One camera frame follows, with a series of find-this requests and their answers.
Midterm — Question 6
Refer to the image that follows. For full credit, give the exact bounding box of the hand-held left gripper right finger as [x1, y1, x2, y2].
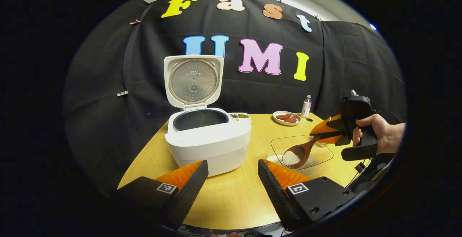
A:
[258, 159, 358, 231]

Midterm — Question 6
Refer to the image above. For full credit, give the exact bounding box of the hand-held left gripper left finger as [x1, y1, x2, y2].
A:
[115, 160, 209, 228]

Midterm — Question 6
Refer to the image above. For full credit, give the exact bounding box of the clear rice container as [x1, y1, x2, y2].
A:
[267, 135, 334, 174]

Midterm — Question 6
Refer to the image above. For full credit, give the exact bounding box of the brown wooden spoon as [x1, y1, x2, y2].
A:
[282, 134, 322, 169]

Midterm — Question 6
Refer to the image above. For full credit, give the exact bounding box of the spoonful of white rice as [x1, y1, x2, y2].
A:
[282, 150, 302, 167]

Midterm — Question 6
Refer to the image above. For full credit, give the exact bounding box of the white rice cooker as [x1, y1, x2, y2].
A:
[164, 54, 252, 177]

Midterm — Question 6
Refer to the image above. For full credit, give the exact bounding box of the small clear bottle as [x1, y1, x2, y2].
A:
[301, 95, 312, 118]

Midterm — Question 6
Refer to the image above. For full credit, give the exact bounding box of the white round plate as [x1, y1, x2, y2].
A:
[273, 111, 301, 126]

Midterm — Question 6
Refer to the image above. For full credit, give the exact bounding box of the white divided grain dish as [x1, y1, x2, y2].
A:
[229, 113, 252, 123]

